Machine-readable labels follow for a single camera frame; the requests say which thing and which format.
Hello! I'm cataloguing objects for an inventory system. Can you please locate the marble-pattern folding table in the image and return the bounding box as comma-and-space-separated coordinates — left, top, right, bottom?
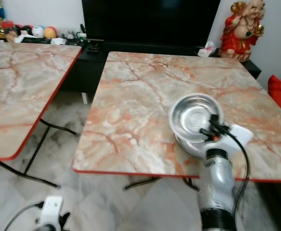
0, 42, 82, 188
72, 51, 281, 191

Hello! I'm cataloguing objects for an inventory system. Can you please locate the stainless steel bowl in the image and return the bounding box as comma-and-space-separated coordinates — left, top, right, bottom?
169, 93, 226, 157

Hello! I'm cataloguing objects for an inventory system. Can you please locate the white tissue pack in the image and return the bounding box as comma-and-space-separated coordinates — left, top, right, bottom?
197, 41, 217, 58

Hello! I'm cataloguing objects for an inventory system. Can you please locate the yellow round toy figure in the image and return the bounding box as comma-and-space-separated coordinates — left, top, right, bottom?
44, 26, 58, 39

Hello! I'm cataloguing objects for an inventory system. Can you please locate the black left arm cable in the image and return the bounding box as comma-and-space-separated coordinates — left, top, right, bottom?
4, 202, 44, 231

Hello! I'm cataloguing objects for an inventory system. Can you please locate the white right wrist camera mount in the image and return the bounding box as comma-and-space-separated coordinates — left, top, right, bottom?
206, 124, 253, 153

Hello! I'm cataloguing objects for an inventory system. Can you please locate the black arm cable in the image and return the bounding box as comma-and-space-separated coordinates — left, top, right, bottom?
224, 126, 250, 217
4, 202, 44, 231

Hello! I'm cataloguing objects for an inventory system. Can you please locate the red-capped toy figure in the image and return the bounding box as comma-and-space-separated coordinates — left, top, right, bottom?
0, 20, 18, 43

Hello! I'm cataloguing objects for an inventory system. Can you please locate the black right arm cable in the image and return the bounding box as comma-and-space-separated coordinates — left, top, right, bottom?
224, 126, 250, 217

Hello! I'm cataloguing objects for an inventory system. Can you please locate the black round toy figure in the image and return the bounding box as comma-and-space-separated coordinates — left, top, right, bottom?
20, 25, 34, 37

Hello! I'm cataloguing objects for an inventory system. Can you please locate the red laughing Buddha statue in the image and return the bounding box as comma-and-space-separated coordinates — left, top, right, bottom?
220, 0, 266, 63

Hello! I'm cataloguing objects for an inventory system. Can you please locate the black flat-screen television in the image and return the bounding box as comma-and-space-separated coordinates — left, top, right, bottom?
81, 0, 221, 53

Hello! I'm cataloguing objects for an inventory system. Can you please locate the white round toy figure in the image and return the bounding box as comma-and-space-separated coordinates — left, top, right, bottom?
32, 25, 45, 39

